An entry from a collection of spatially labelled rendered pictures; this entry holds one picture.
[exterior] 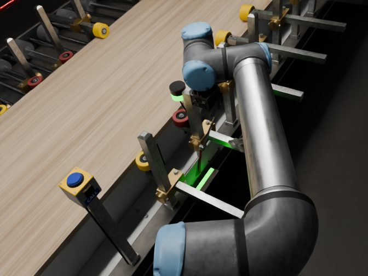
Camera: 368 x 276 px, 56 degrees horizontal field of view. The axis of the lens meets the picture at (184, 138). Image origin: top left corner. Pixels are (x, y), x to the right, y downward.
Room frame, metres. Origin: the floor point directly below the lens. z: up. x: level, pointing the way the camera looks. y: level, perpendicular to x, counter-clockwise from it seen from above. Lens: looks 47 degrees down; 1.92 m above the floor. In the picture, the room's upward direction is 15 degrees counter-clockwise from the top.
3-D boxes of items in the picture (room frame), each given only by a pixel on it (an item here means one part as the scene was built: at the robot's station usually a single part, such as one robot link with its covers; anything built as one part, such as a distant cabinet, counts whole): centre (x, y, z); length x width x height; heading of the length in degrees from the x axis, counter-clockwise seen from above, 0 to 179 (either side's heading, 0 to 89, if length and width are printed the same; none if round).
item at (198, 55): (0.79, -0.10, 1.32); 0.12 x 0.12 x 0.09; 78
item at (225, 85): (1.14, -0.25, 0.94); 0.14 x 0.06 x 0.05; 134
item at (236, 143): (0.86, -0.20, 0.87); 0.09 x 0.07 x 0.02; 44
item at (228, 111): (1.13, -0.24, 0.91); 0.04 x 0.04 x 0.48; 44
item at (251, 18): (1.30, -0.42, 0.89); 0.04 x 0.04 x 0.48; 44
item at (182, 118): (1.06, -0.01, 0.85); 0.08 x 0.08 x 0.11
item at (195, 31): (0.90, -0.12, 1.32); 0.10 x 0.09 x 0.12; 168
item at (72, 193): (0.60, 0.31, 1.18); 0.07 x 0.07 x 0.08; 44
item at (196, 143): (0.97, -0.07, 0.84); 0.14 x 0.06 x 0.05; 134
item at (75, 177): (0.60, 0.31, 1.22); 0.04 x 0.04 x 0.02
